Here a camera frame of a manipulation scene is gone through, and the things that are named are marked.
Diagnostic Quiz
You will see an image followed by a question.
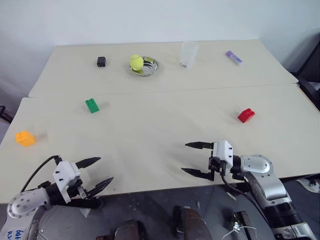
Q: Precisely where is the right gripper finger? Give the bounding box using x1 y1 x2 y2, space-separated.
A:
184 141 215 151
180 167 215 182

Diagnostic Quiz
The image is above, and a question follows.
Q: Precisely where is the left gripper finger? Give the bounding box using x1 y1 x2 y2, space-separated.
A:
75 156 102 169
87 176 115 199

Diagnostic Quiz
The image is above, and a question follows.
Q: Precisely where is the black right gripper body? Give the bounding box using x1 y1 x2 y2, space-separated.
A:
207 149 227 182

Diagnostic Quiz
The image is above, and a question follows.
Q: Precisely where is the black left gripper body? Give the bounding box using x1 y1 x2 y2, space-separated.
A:
57 178 103 210

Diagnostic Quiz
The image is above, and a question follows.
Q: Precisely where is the dark rounded shape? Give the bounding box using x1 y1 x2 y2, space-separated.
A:
173 205 214 240
114 218 146 240

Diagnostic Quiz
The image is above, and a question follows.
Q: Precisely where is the green toy building block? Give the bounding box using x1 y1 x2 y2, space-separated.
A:
84 98 100 115

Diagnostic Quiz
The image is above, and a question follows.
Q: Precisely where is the red toy building block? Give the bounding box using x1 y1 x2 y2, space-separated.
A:
237 108 256 124

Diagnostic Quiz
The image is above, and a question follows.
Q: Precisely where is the yellow toy building block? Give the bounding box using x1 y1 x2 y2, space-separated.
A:
15 130 36 148

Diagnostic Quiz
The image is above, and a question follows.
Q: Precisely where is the clear plastic cup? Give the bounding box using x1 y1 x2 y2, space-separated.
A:
179 41 199 69

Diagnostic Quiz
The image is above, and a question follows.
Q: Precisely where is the shiny metal bowl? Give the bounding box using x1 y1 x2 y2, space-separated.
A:
128 56 160 77

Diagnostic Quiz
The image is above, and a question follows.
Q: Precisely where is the dark object at table side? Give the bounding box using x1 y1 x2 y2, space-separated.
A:
0 104 14 124

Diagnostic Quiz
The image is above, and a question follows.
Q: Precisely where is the yellow-green tennis ball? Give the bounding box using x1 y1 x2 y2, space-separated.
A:
129 54 145 71

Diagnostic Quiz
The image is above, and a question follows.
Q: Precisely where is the black chair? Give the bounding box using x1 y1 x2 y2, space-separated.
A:
290 31 320 112

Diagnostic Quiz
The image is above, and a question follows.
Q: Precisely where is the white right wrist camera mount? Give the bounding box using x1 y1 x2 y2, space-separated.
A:
212 140 235 176

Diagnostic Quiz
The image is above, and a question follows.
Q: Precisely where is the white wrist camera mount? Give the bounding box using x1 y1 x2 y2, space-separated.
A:
52 161 81 204
212 140 235 176

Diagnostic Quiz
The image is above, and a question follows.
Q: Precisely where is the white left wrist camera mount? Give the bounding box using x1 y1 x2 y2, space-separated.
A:
52 161 81 204

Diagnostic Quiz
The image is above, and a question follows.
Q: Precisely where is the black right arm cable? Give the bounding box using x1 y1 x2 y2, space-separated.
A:
219 173 276 232

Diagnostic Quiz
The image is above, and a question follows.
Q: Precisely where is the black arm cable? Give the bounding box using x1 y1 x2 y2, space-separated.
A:
21 155 63 196
219 173 276 232

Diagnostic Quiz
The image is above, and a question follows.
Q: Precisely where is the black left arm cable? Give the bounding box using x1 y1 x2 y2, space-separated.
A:
21 155 63 196

